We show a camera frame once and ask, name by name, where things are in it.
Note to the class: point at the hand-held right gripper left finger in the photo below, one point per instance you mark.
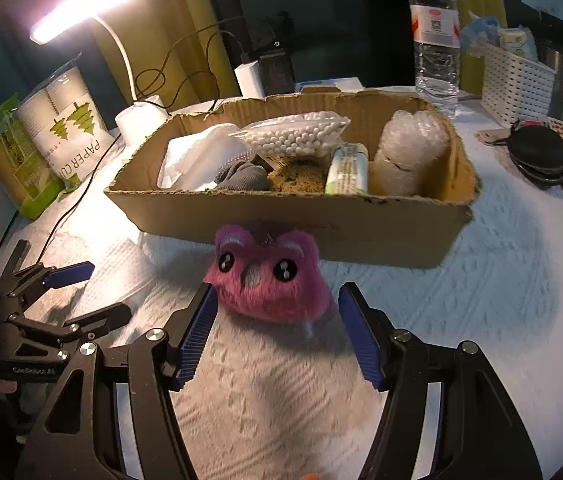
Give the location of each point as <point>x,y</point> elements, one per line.
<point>196,340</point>

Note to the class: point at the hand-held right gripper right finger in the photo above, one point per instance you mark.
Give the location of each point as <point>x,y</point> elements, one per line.
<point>361,340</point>

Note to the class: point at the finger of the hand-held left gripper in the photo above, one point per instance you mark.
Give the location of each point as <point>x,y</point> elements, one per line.
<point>74,272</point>
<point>96,316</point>

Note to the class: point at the pink plush toy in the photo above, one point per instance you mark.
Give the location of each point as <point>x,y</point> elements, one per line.
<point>261,300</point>

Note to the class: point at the cardboard box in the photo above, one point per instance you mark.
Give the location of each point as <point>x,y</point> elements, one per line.
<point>386,230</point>

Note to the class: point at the white cloth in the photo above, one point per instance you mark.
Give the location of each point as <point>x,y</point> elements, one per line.
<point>196,160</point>

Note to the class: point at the grey sock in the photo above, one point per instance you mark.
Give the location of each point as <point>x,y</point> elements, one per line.
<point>241,177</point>

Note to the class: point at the green white tissue pack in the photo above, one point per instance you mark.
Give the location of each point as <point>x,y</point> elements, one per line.
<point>346,170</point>

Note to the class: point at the brown scrubber sponge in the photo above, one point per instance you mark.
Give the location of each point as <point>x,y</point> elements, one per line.
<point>296,178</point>

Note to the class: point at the clear bubble wrap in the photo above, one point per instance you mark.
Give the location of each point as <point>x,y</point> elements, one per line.
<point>409,155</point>

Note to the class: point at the bag of white foam beads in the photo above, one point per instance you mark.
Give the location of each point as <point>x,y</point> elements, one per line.
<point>291,135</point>

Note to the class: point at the person's left hand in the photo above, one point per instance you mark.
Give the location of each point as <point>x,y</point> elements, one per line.
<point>4,386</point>

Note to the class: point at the person's right hand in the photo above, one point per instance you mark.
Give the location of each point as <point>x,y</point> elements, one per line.
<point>309,477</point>

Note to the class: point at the green packet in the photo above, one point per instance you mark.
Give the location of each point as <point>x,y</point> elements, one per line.
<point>11,160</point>

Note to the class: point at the white textured tablecloth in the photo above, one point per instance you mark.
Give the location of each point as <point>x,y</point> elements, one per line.
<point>486,300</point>

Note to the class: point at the pack of paper cups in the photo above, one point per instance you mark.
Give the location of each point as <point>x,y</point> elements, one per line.
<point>61,125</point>

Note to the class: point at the brown leather tag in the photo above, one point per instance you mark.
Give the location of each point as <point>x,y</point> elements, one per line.
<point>491,136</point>

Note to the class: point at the white blue flat box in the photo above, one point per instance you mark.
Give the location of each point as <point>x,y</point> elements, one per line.
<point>329,84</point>

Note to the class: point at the black round pouch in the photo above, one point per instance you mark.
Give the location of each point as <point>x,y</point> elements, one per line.
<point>536,150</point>

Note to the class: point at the white charger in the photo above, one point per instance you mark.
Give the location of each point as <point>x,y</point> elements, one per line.
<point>250,80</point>

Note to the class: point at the black power adapter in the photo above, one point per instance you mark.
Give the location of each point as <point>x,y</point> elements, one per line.
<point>277,70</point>

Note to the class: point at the clear water bottle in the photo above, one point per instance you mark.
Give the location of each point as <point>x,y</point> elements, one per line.
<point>434,60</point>

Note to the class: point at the white slatted basket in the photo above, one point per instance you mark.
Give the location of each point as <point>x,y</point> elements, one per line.
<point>516,85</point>

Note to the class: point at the blue plastic bag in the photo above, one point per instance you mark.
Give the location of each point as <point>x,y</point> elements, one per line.
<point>479,32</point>

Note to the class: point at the dark glass window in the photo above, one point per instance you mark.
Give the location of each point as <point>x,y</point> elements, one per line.
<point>321,10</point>

